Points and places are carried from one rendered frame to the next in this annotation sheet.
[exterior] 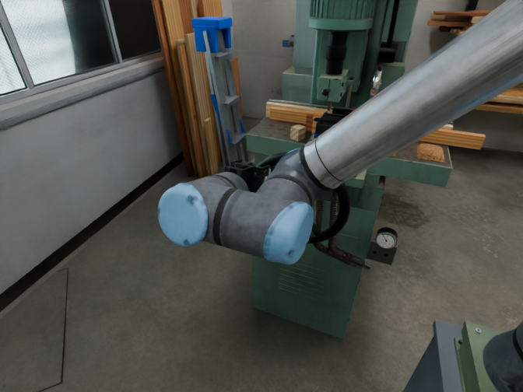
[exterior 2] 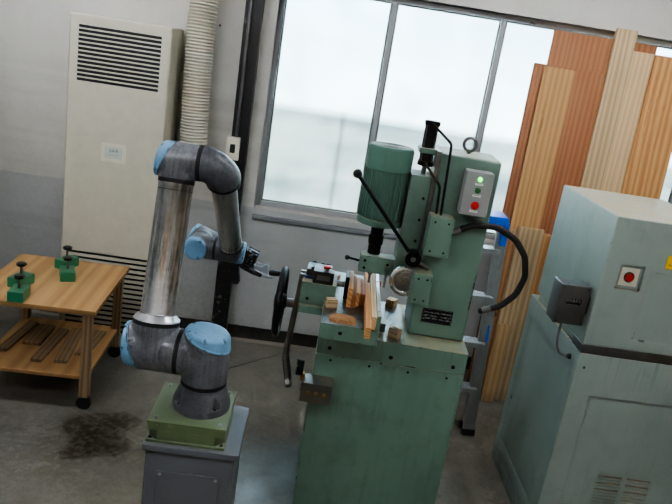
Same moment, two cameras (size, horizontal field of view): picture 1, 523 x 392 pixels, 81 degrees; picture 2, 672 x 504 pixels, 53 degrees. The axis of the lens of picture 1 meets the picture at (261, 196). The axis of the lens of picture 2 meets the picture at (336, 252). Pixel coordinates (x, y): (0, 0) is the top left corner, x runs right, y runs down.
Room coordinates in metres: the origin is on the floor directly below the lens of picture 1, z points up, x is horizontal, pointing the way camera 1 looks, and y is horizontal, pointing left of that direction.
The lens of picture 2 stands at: (-0.13, -2.56, 1.81)
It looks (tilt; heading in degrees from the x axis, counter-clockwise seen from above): 16 degrees down; 67
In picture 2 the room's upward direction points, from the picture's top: 9 degrees clockwise
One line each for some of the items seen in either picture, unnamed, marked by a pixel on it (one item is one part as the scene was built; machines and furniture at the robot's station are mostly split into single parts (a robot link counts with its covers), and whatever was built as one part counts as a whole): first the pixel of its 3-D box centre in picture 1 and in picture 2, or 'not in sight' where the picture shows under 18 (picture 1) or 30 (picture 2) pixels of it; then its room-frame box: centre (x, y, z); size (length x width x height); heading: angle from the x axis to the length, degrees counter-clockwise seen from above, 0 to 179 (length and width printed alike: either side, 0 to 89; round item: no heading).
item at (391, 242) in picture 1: (385, 239); (300, 369); (0.71, -0.38, 0.65); 0.06 x 0.04 x 0.08; 68
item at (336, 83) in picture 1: (333, 86); (376, 265); (1.02, -0.23, 1.03); 0.14 x 0.07 x 0.09; 158
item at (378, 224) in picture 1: (383, 242); (316, 389); (0.77, -0.41, 0.58); 0.12 x 0.08 x 0.08; 158
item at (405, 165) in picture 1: (341, 150); (338, 302); (0.88, -0.25, 0.87); 0.61 x 0.30 x 0.06; 68
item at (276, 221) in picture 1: (268, 222); (200, 246); (0.36, -0.01, 1.01); 0.12 x 0.12 x 0.09; 68
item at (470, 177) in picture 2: not in sight; (475, 192); (1.25, -0.48, 1.40); 0.10 x 0.06 x 0.16; 158
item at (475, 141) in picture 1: (365, 126); (367, 299); (0.96, -0.34, 0.92); 0.66 x 0.02 x 0.04; 68
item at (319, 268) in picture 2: (343, 124); (320, 271); (0.79, -0.22, 0.99); 0.13 x 0.11 x 0.06; 68
